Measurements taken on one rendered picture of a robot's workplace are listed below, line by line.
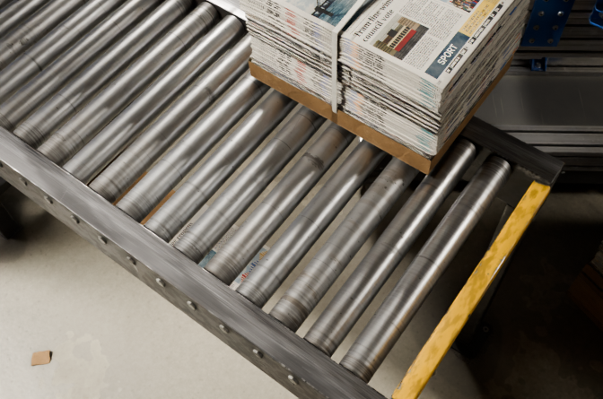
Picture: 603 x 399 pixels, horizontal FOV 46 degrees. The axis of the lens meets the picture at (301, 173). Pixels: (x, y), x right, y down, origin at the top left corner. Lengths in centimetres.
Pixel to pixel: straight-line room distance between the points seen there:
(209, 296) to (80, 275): 103
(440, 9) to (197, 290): 56
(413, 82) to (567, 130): 106
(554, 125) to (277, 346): 124
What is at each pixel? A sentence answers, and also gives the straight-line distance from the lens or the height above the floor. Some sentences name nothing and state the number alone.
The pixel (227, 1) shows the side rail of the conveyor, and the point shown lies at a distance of 145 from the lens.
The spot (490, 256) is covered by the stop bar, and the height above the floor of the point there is 82.
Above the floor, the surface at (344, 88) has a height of 90.
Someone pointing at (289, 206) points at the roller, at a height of 79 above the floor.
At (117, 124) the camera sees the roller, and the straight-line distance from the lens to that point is 129.
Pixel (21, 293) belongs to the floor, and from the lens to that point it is 212.
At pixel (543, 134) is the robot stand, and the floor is 23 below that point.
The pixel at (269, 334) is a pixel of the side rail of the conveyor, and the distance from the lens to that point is 105.
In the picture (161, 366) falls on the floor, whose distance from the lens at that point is 192.
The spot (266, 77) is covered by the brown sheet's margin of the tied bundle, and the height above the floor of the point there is 83.
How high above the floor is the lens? 179
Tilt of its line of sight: 57 degrees down
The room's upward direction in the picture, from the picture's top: 3 degrees counter-clockwise
